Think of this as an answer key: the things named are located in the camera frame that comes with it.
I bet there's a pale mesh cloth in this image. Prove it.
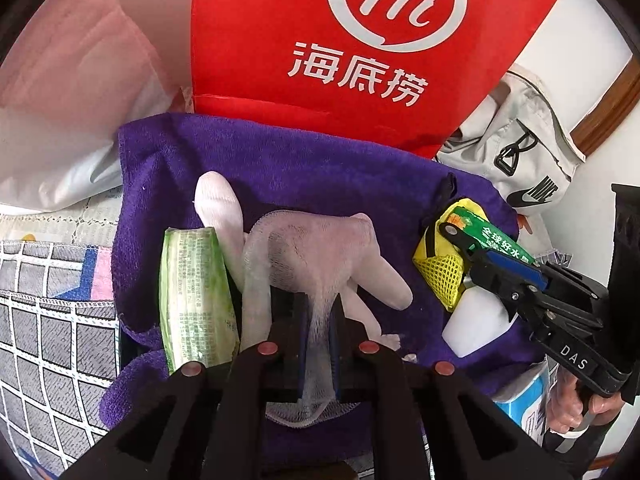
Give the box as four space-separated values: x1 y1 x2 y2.
241 209 381 428

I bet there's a purple towel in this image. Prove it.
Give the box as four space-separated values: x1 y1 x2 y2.
100 112 546 461

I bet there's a green tissue pack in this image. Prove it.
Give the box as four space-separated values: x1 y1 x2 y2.
159 227 241 373

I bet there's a yellow mesh pouch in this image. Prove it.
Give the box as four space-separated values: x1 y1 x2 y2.
412 172 483 312

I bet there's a red paper bag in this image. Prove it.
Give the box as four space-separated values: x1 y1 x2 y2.
190 0 566 161

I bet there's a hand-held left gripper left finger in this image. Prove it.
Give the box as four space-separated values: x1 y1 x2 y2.
60 287 308 480

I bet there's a green snack packet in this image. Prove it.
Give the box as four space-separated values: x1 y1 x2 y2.
446 205 538 267

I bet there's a grey checkered blanket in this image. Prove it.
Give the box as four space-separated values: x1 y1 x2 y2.
0 240 123 461

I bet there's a grey waist bag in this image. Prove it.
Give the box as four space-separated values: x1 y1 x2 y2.
435 71 587 221

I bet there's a white plastic shopping bag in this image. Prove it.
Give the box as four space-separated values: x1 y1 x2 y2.
0 0 197 211

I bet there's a person's right hand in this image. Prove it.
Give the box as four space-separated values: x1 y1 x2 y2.
547 360 626 433

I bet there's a fruit print bed sheet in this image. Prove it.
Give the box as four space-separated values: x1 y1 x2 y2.
0 190 553 263

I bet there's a white sponge block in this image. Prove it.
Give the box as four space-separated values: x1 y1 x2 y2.
441 290 518 358

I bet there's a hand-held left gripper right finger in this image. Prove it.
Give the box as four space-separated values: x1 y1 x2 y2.
329 297 576 480

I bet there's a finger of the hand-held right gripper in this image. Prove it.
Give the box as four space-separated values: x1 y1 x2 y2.
439 220 551 292
462 255 542 332

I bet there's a blue tissue box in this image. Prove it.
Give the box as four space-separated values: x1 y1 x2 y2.
492 360 557 448

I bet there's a brown wooden door frame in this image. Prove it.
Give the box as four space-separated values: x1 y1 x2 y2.
570 55 640 158

